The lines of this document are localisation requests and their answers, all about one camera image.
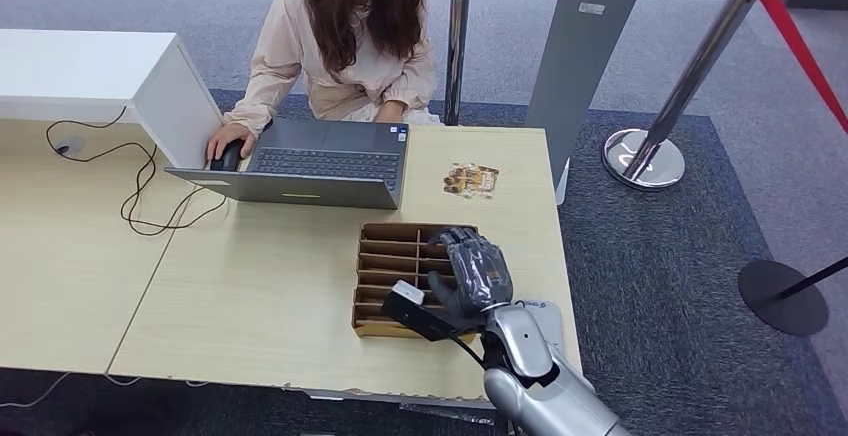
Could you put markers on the person's right hand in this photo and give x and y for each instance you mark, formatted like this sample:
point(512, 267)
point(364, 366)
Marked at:
point(233, 135)

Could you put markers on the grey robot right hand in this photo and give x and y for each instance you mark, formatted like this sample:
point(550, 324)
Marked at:
point(484, 274)

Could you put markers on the person's left hand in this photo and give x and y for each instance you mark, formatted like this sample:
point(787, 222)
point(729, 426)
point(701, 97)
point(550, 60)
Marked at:
point(391, 112)

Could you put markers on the black computer mouse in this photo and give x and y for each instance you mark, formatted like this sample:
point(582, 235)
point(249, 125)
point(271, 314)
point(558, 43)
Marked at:
point(230, 158)

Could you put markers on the yellow buildings printed card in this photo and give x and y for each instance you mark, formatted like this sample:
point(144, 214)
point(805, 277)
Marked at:
point(470, 180)

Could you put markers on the person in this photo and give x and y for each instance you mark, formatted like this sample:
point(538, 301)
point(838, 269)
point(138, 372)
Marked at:
point(351, 82)

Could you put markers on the white card reader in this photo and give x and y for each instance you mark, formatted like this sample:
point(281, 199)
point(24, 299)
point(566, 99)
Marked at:
point(546, 320)

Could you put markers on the brown slotted card organizer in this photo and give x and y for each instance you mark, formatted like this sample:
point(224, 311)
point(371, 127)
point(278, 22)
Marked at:
point(391, 267)

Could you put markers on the grey laptop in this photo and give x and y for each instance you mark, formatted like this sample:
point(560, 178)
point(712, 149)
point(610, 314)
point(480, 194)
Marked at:
point(318, 136)

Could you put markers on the white cabinet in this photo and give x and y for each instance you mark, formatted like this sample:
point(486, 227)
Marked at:
point(79, 70)

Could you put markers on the grey kiosk stand panel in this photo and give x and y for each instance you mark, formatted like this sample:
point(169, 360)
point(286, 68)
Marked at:
point(583, 62)

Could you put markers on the black round floor base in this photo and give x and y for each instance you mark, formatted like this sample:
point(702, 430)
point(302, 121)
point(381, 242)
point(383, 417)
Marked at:
point(782, 300)

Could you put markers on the black thin pole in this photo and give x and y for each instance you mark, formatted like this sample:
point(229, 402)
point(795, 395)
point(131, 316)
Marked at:
point(818, 278)

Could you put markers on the red barrier belt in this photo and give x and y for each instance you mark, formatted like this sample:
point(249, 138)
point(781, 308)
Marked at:
point(795, 42)

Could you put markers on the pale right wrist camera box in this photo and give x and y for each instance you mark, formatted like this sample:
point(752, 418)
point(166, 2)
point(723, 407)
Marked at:
point(417, 320)

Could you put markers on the chrome stanchion post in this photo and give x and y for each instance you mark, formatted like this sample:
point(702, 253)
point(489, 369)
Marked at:
point(458, 35)
point(702, 62)

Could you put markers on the grey metal desk frame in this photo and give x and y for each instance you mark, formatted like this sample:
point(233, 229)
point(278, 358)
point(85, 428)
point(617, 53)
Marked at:
point(430, 410)

